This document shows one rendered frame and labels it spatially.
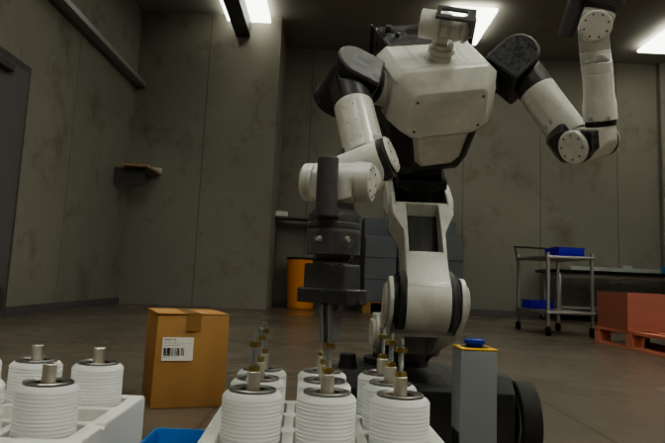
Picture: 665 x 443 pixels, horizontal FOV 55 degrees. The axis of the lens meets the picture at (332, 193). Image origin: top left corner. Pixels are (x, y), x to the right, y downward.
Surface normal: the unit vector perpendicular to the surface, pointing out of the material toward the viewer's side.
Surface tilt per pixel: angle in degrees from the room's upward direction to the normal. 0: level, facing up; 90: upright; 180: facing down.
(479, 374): 90
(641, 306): 90
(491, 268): 90
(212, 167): 90
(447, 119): 133
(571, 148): 108
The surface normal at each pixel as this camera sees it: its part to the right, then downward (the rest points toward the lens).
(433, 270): 0.04, -0.76
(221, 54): 0.01, -0.13
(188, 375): 0.36, -0.13
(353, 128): -0.41, -0.45
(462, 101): 0.26, 0.60
